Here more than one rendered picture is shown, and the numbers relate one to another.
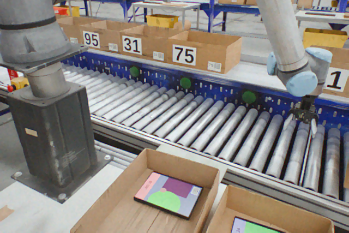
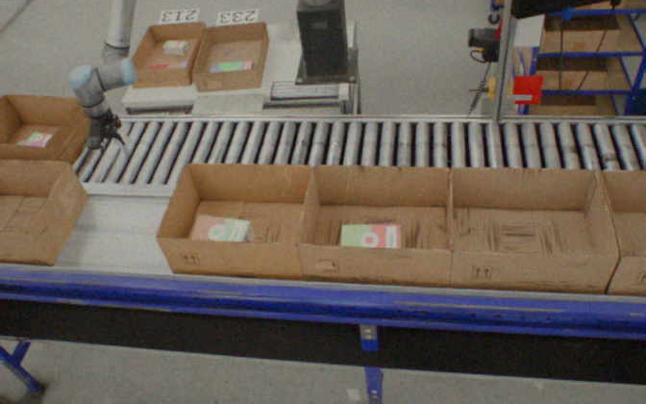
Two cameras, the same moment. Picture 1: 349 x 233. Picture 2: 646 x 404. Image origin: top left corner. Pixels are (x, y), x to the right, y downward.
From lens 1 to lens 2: 2.92 m
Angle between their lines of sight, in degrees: 107
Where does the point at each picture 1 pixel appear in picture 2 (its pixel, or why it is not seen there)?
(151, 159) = (252, 77)
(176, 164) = (229, 77)
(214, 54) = (212, 176)
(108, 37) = (486, 182)
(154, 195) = (238, 65)
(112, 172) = (286, 76)
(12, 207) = not seen: hidden behind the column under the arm
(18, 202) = not seen: hidden behind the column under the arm
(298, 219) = (144, 76)
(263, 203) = (163, 72)
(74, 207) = (292, 53)
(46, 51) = not seen: outside the picture
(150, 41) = (356, 173)
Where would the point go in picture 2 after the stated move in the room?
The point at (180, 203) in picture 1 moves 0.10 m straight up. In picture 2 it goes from (219, 67) to (213, 48)
